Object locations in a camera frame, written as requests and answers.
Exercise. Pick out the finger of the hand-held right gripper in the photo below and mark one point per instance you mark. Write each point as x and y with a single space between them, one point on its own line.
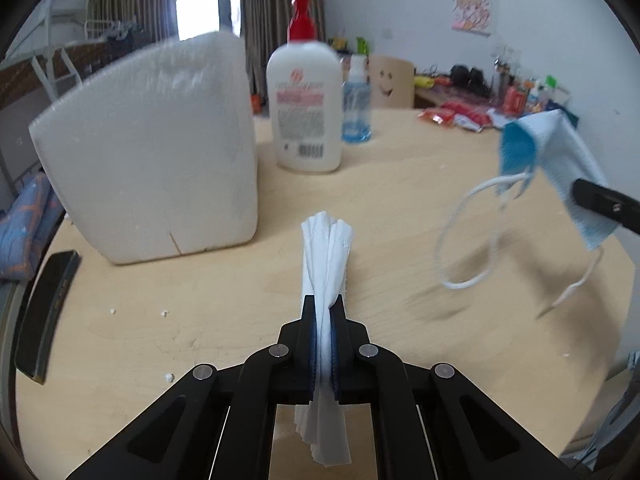
605 202

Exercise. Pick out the green spray bottle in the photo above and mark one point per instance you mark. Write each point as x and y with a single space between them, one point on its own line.
363 46

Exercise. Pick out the red orange snack packet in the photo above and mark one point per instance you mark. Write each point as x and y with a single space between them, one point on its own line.
436 118

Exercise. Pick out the cartoon wall poster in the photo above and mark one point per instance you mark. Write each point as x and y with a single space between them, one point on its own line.
475 10

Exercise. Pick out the white red snack packet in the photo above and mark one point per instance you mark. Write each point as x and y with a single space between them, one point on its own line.
467 124

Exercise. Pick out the black headphones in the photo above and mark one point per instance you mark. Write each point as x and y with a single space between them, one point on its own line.
467 80

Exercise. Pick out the desk with patterned cover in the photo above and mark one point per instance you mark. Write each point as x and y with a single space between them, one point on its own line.
440 94

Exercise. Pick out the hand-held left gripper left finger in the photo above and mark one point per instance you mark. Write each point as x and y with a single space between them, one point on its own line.
313 350

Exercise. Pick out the metal bunk bed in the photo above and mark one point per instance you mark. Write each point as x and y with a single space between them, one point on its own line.
20 85

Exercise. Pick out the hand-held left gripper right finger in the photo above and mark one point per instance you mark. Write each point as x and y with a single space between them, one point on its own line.
335 350

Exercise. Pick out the row of toiletry bottles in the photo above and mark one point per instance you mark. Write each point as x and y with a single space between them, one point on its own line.
520 95

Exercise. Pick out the white face mask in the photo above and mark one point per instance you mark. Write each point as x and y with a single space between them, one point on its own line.
325 255

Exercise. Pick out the hanging dark clothes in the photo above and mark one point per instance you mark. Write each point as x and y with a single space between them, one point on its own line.
127 40

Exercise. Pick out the blue orange checked quilt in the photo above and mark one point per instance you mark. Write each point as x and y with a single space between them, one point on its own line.
25 230

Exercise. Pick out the white bed ladder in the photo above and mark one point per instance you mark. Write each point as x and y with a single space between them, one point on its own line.
55 72

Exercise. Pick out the white foam box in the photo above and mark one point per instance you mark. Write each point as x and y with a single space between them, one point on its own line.
150 160

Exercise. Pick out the blue face mask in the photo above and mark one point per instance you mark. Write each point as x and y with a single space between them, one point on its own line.
555 145

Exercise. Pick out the white lotion pump bottle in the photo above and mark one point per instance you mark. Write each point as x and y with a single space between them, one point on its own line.
305 110

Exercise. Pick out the large red snack packet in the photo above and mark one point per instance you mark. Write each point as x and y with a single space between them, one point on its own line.
470 111

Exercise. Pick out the yellow packet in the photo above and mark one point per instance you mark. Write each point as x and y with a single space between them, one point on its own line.
423 81

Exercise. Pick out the black smartphone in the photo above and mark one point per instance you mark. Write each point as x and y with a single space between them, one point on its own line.
47 315

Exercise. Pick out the clear blue spray bottle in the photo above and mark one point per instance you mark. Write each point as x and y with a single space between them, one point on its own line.
356 110

